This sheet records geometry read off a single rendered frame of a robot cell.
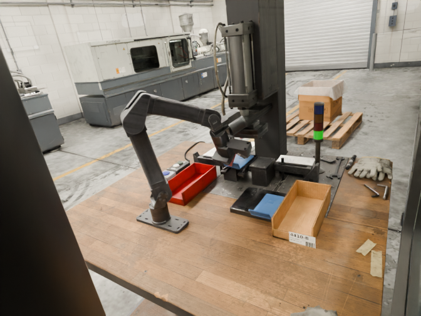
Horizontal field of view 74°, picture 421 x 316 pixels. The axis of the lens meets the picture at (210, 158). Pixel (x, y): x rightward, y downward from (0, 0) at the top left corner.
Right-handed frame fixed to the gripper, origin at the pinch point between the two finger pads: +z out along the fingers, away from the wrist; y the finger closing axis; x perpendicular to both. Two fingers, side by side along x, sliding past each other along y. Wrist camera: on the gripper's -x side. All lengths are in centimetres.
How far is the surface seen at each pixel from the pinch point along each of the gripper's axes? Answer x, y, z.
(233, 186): -0.5, -3.6, 11.2
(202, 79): 395, 470, 371
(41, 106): 429, 103, 131
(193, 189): 11.0, -13.7, 2.5
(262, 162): -9.3, 8.2, 6.9
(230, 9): 8, 40, -40
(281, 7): -4, 61, -29
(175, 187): 22.1, -13.3, 7.1
